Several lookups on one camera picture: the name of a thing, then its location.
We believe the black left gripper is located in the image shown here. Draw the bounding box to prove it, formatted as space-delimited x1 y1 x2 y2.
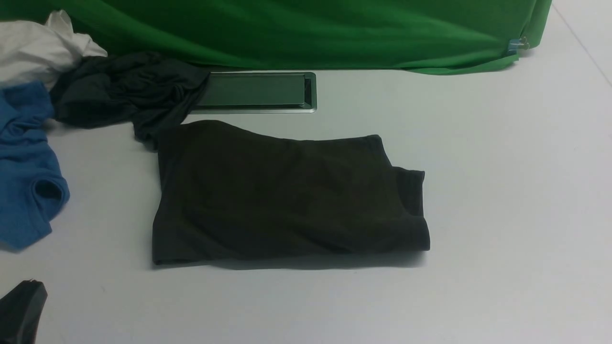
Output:
0 279 48 344

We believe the dark gray long-sleeved shirt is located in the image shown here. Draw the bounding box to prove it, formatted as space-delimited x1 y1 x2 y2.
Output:
152 120 431 266

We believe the blue crumpled garment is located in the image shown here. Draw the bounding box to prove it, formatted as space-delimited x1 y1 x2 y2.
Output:
0 81 70 252

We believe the dark teal crumpled garment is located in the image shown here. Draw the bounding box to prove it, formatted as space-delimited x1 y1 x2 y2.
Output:
50 52 211 150

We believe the white crumpled garment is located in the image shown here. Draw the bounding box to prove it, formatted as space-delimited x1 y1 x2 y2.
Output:
0 10 108 91

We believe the green backdrop cloth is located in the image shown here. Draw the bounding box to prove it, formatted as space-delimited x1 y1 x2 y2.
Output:
1 0 552 75

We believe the blue binder clip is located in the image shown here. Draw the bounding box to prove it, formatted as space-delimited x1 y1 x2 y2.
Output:
507 36 530 56

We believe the metal table cable hatch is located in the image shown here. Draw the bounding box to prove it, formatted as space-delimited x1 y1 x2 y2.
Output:
193 72 317 115

